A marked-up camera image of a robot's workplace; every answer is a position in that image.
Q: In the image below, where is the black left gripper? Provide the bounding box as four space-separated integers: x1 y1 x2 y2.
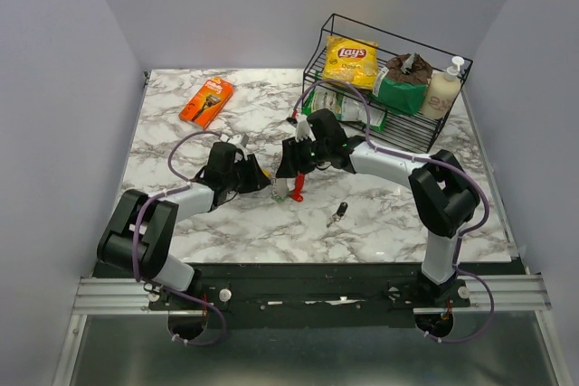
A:
224 153 271 194

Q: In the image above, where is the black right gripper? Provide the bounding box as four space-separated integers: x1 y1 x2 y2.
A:
274 135 329 180

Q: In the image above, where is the steel key organizer red handle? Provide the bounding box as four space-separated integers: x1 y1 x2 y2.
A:
271 152 304 202

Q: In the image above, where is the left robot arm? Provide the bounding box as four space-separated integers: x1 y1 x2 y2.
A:
97 142 271 309

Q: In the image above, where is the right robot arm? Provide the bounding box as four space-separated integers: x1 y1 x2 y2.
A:
273 108 482 306

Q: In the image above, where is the black key tag with keys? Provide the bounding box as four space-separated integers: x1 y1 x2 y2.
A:
327 202 348 228

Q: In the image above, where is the green white snack bag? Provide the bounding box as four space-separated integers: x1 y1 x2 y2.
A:
301 87 387 131

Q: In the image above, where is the orange razor box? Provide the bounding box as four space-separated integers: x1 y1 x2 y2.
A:
178 77 234 130

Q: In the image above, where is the yellow Lays chips bag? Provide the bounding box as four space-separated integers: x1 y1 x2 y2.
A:
322 35 379 90

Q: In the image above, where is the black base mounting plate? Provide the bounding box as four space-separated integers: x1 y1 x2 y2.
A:
92 260 529 337

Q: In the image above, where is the green brown coffee bag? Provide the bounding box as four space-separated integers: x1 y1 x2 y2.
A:
372 53 433 116

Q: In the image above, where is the cream lotion pump bottle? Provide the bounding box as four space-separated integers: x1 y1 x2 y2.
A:
420 56 465 120

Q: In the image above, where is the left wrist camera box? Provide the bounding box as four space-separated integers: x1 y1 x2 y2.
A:
220 134 249 161

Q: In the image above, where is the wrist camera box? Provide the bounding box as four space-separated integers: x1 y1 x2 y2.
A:
220 134 249 161
286 114 312 142

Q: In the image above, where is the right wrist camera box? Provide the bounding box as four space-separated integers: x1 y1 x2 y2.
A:
286 114 312 142

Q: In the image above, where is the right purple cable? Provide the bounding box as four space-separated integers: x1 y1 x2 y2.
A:
292 80 496 344

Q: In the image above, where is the purple cable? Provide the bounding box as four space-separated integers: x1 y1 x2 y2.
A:
131 130 227 347
292 80 496 344

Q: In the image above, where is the black wire shelf rack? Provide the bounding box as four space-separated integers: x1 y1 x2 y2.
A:
300 14 473 153

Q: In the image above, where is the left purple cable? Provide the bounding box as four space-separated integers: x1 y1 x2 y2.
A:
131 130 227 347

